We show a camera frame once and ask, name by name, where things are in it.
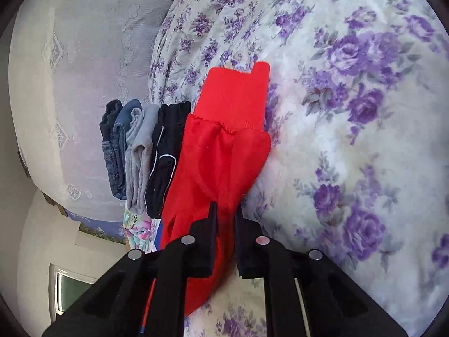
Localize purple floral bedsheet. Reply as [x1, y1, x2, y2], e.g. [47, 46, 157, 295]
[147, 0, 449, 337]

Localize folded colourful floral blanket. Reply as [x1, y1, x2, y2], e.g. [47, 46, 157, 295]
[123, 207, 162, 253]

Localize folded dark blue jeans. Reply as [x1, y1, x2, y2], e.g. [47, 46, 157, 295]
[99, 99, 124, 185]

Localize blue printed mattress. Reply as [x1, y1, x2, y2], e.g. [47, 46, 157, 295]
[61, 209, 126, 243]

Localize white framed window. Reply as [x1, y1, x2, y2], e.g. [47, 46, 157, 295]
[48, 263, 99, 324]

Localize wooden bed frame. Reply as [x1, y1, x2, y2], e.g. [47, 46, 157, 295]
[17, 149, 66, 216]

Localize folded light blue jeans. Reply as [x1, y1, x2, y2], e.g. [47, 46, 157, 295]
[110, 99, 143, 201]

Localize folded grey sweatpants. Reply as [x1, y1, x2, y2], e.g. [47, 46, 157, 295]
[124, 103, 161, 215]

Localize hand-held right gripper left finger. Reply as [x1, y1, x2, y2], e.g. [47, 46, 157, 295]
[42, 202, 218, 337]

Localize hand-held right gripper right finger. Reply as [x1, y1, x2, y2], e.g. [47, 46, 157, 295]
[235, 210, 399, 337]

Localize red track jacket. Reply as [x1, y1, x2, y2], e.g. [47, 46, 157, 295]
[142, 61, 273, 328]

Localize folded black pants white piping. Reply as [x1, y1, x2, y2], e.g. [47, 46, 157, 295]
[145, 101, 192, 219]

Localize white lace bed cover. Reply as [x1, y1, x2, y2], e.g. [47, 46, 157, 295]
[9, 0, 192, 222]

